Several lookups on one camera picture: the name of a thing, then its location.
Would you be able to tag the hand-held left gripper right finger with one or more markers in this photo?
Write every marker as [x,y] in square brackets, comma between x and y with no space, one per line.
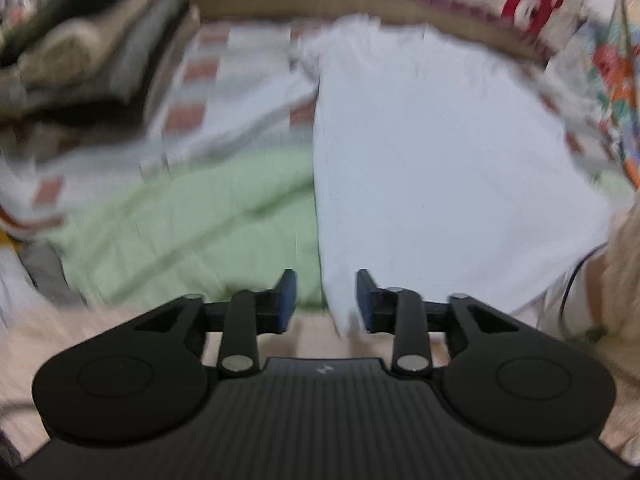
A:
[366,302]

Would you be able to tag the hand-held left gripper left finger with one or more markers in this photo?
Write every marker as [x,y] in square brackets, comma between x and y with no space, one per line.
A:
[286,302]

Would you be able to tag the white garment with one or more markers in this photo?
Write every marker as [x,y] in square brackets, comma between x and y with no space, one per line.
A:
[430,160]

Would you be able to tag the stack of folded clothes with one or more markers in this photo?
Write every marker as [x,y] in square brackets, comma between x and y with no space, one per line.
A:
[90,40]

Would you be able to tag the light green blanket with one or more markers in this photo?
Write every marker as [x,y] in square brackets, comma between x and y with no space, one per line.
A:
[200,225]

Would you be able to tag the white red checked blanket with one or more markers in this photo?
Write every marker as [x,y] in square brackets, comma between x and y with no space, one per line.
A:
[235,85]

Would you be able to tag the beige fleece clothing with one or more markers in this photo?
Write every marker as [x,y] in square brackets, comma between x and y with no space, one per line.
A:
[625,270]

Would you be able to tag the tan woven mat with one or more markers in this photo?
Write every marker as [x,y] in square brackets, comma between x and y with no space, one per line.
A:
[310,2]

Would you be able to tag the floral print cloth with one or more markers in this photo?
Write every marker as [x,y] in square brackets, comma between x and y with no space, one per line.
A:
[617,90]

